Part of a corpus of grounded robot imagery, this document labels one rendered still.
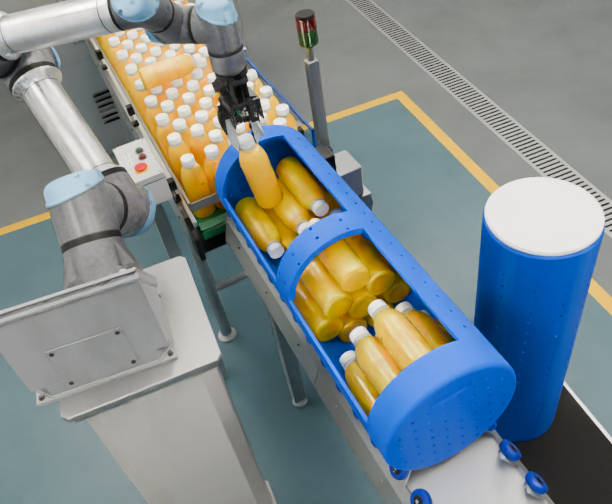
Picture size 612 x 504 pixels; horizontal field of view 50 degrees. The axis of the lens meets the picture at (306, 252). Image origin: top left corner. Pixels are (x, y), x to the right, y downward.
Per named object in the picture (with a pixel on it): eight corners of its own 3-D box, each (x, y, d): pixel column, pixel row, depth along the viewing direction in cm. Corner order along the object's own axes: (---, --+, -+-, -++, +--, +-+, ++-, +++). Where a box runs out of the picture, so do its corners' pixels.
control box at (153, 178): (140, 211, 185) (128, 184, 178) (123, 175, 199) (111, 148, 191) (173, 198, 188) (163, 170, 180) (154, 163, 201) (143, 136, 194)
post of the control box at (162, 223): (220, 380, 262) (143, 192, 191) (216, 373, 265) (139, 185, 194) (229, 376, 263) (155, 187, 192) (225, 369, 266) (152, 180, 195)
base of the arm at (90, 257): (61, 297, 117) (44, 245, 117) (71, 302, 131) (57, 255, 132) (143, 271, 120) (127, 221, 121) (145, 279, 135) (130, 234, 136)
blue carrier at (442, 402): (395, 492, 125) (374, 424, 105) (233, 230, 184) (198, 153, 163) (517, 418, 130) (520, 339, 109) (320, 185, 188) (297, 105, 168)
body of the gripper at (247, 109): (234, 132, 142) (222, 84, 134) (220, 115, 148) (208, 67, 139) (266, 120, 144) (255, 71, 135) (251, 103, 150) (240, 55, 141)
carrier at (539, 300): (560, 445, 209) (549, 370, 228) (616, 258, 147) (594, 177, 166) (469, 440, 214) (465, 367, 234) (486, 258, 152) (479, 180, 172)
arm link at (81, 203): (45, 250, 122) (24, 183, 123) (89, 248, 135) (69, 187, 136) (97, 229, 119) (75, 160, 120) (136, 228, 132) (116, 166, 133)
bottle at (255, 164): (285, 203, 165) (263, 147, 151) (259, 212, 165) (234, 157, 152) (281, 186, 170) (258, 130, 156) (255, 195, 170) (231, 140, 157)
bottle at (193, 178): (188, 213, 197) (171, 165, 184) (204, 200, 201) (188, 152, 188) (204, 221, 194) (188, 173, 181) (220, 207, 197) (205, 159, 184)
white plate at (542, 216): (615, 253, 147) (614, 257, 147) (593, 175, 165) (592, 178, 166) (488, 253, 152) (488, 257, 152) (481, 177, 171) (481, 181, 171)
